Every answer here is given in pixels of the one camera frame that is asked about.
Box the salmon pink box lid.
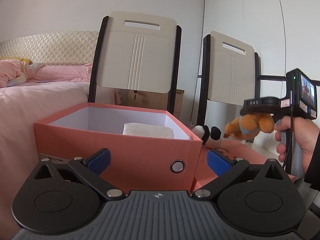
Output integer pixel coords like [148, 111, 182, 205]
[194, 139, 299, 192]

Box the black white panda plush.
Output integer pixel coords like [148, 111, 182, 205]
[192, 125, 222, 149]

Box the orange plush bear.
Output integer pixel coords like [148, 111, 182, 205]
[223, 113, 274, 140]

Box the white tissue pack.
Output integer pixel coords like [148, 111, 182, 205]
[123, 122, 174, 139]

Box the black sleeve forearm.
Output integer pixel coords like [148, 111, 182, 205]
[304, 135, 320, 191]

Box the person's right hand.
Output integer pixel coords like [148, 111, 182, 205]
[274, 116, 319, 167]

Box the salmon pink open box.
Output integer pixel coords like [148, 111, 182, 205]
[34, 103, 202, 192]

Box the right cream folding chair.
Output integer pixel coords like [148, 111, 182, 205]
[196, 31, 261, 129]

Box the cream folding chair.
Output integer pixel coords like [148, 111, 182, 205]
[88, 11, 182, 113]
[196, 31, 261, 129]

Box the pink bed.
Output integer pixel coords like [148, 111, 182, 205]
[1, 63, 92, 239]

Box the wooden nightstand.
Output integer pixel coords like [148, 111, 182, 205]
[127, 89, 184, 119]

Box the pink crumpled duvet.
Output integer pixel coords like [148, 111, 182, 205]
[1, 59, 44, 88]

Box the left cream folding chair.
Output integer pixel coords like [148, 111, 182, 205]
[88, 11, 182, 113]

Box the yellow plush toy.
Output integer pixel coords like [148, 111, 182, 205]
[16, 57, 32, 64]

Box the cream quilted headboard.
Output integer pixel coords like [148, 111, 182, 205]
[1, 31, 99, 65]

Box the black cable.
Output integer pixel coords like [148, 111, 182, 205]
[281, 104, 295, 170]

